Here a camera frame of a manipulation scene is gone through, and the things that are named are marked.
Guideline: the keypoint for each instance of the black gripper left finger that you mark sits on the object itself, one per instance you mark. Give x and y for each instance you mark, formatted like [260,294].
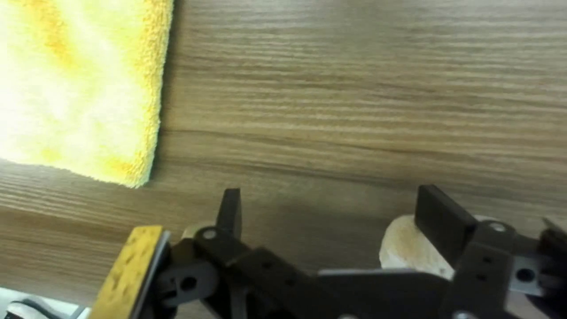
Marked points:
[237,266]

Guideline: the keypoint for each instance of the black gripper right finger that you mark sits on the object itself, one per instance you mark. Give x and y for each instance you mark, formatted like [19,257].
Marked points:
[490,266]

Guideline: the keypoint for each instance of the beige potato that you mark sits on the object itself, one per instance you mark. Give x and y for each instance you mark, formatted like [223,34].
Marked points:
[409,248]

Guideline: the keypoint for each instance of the yellow towel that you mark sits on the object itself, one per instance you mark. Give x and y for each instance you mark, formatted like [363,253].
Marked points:
[77,76]

